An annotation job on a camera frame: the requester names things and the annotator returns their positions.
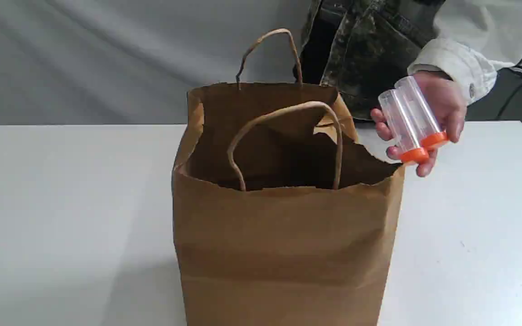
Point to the person's right hand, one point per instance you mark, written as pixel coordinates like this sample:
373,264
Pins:
449,107

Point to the clear tube orange cap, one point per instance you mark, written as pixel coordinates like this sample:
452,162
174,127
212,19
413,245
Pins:
400,122
430,134

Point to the clear tube orange cap front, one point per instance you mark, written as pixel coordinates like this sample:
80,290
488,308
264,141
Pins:
400,122

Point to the brown paper bag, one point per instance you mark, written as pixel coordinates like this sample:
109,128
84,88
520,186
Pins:
280,216

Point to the person in white jacket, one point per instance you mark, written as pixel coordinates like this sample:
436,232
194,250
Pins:
363,47

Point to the white backdrop cloth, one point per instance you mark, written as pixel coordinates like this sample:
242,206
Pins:
125,61

